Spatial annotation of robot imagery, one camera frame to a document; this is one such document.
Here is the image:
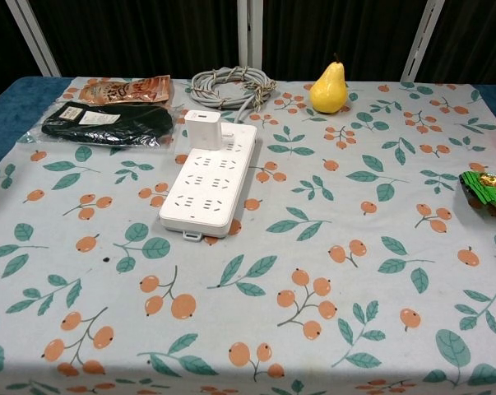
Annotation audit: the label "white eight-outlet power strip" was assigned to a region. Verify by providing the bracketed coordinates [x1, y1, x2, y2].
[159, 122, 258, 245]

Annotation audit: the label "white plug adapter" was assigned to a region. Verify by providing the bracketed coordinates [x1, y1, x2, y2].
[184, 109, 222, 151]

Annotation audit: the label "floral leaf and berry tablecloth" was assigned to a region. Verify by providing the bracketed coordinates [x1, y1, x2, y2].
[0, 76, 496, 395]

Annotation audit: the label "yellow pear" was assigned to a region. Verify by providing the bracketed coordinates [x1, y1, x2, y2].
[308, 52, 350, 115]

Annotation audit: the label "black socks in clear bag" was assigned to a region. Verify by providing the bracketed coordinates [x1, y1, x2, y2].
[19, 100, 183, 154]

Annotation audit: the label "orange-brown snack pouch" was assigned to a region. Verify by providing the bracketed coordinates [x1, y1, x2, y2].
[77, 74, 174, 105]

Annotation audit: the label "black curtain panel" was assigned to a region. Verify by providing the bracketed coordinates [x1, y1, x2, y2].
[27, 0, 240, 79]
[262, 0, 432, 81]
[415, 0, 496, 124]
[0, 0, 41, 110]

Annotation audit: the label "green snack packet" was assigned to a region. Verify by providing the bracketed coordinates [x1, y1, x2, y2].
[457, 169, 496, 220]

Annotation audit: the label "grey coiled power cord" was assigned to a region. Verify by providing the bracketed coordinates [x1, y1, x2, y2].
[189, 65, 279, 124]

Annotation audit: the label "white metal frame post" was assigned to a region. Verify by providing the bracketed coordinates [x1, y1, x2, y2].
[12, 0, 63, 78]
[401, 0, 445, 82]
[236, 0, 265, 69]

